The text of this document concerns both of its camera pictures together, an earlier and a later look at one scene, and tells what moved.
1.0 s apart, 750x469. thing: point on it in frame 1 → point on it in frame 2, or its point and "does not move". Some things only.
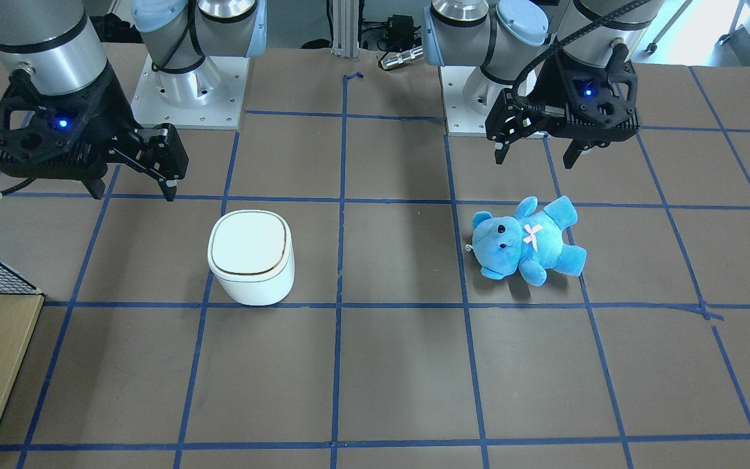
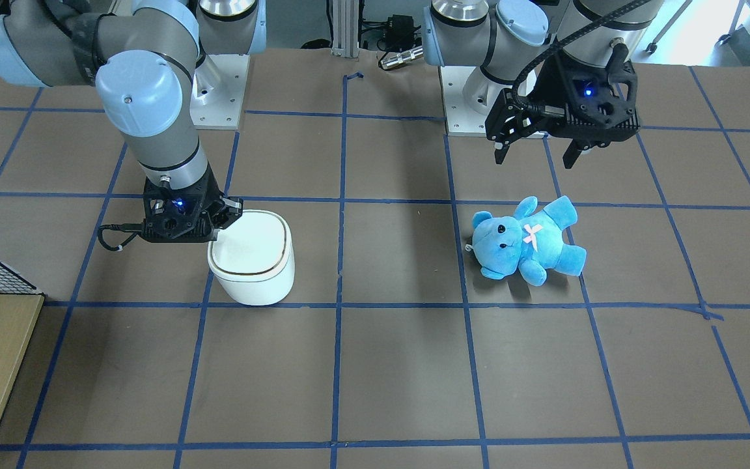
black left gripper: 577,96 does not move
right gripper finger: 161,154 → 226,211
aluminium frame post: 345,28 does not move
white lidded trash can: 252,254 does not move
